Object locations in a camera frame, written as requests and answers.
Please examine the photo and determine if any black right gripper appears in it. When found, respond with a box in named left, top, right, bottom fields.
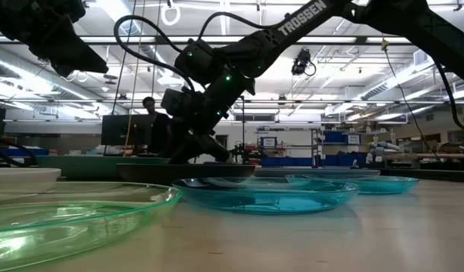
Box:
left=169, top=73, right=255, bottom=165

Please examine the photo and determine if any white plastic plate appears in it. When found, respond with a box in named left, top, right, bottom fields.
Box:
left=0, top=167, right=62, bottom=194

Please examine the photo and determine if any stack of blue bowls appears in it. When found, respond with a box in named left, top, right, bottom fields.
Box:
left=35, top=155, right=171, bottom=181

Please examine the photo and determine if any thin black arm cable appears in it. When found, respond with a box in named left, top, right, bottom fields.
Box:
left=197, top=11, right=282, bottom=42

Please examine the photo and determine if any transparent green plastic plate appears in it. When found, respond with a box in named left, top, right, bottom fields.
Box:
left=0, top=181, right=184, bottom=272

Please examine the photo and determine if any black overhead camera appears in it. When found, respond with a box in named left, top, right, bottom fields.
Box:
left=291, top=48, right=317, bottom=76

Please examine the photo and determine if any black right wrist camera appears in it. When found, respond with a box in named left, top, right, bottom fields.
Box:
left=159, top=88, right=196, bottom=118

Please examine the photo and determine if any black table frame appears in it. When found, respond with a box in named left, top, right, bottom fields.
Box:
left=379, top=168, right=464, bottom=183

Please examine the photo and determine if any yellow hanging strap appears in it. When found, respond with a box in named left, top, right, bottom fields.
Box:
left=122, top=0, right=145, bottom=156

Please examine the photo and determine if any person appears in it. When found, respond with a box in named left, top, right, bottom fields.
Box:
left=142, top=96, right=173, bottom=156

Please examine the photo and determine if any white hanging ring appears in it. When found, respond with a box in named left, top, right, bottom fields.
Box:
left=159, top=0, right=182, bottom=26

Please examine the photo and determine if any metal shelf rack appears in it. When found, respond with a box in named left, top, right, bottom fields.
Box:
left=311, top=128, right=369, bottom=169

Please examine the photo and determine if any dark plastic plate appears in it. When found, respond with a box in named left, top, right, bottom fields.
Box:
left=116, top=163, right=256, bottom=186

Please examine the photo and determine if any transparent blue plastic plate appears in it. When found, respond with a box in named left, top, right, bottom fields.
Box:
left=171, top=176, right=360, bottom=215
left=286, top=174, right=420, bottom=196

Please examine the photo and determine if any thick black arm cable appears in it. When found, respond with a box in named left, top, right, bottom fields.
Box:
left=113, top=14, right=197, bottom=94

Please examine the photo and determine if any hanging black cable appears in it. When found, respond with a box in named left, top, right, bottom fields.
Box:
left=381, top=36, right=443, bottom=162

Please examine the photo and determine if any black computer monitor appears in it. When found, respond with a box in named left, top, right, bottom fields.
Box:
left=101, top=114, right=154, bottom=147

